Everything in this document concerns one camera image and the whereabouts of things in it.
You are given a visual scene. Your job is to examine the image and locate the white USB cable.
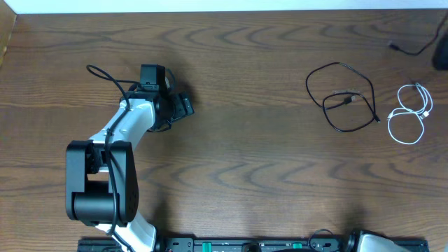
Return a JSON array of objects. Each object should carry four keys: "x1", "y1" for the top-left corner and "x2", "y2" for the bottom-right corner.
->
[{"x1": 386, "y1": 81, "x2": 434, "y2": 146}]

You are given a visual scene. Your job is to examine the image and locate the black USB cable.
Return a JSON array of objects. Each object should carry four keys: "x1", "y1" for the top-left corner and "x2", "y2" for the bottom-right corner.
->
[
  {"x1": 304, "y1": 61, "x2": 382, "y2": 134},
  {"x1": 388, "y1": 10, "x2": 448, "y2": 57}
]

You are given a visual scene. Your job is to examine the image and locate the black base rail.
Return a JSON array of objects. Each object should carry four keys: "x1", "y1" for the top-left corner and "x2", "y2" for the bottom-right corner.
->
[{"x1": 76, "y1": 237, "x2": 430, "y2": 252}]

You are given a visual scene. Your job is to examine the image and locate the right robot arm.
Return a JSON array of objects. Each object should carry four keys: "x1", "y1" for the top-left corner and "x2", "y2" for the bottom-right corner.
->
[{"x1": 344, "y1": 14, "x2": 447, "y2": 252}]

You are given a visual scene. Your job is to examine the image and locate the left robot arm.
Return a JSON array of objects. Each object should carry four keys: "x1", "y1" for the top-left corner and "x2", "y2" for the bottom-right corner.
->
[{"x1": 65, "y1": 64, "x2": 194, "y2": 251}]

